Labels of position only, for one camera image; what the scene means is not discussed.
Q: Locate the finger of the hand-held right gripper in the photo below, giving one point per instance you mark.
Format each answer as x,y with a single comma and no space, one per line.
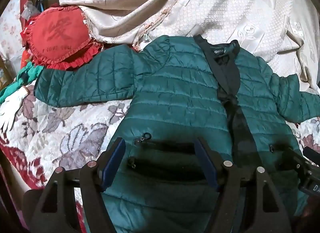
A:
293,159

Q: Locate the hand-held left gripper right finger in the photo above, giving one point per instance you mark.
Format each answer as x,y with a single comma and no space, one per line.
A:
205,162

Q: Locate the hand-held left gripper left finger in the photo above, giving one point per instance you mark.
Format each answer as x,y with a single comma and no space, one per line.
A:
117,157

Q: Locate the green puffer jacket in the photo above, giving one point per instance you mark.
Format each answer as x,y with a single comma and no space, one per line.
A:
172,92

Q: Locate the floral printed blanket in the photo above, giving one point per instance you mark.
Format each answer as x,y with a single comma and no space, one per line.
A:
75,132

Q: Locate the white glove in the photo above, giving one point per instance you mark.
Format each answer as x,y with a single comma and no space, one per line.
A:
11,109

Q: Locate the green cloth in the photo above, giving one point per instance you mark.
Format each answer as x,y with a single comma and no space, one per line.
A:
17,82

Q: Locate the red heart-shaped ruffled pillow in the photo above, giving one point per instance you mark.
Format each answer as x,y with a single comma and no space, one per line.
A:
60,40

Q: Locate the beige embroidered quilt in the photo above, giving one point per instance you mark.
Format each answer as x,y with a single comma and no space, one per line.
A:
200,5

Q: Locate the clear plastic bag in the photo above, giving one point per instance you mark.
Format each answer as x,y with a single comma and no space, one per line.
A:
30,8

